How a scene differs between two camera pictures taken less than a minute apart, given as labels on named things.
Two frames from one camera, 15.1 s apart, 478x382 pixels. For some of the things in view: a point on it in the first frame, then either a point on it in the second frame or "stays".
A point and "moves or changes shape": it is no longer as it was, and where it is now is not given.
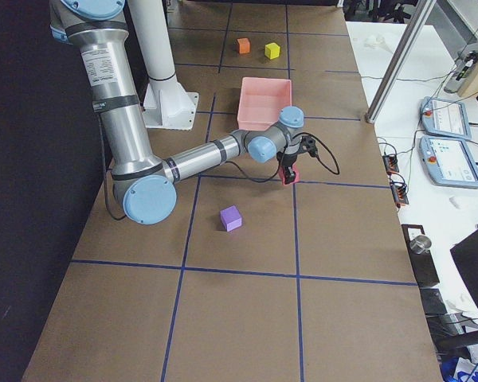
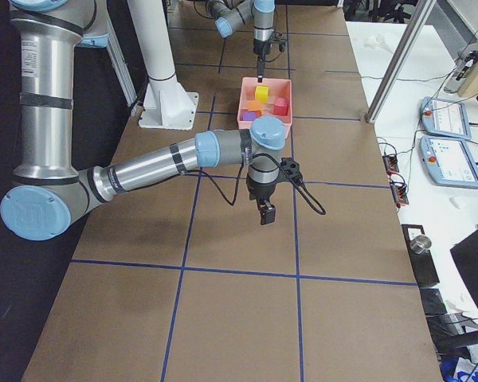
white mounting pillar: [166, 105] stays
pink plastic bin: [260, 101] stays
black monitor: [474, 259] stays
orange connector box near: [400, 193] stays
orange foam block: [244, 45] to [254, 105]
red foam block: [295, 169] to [280, 106]
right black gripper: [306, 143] to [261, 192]
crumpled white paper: [377, 42] stays
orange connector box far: [391, 163] stays
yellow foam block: [272, 50] moves or changes shape
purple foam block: [230, 217] to [248, 116]
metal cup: [421, 244] stays
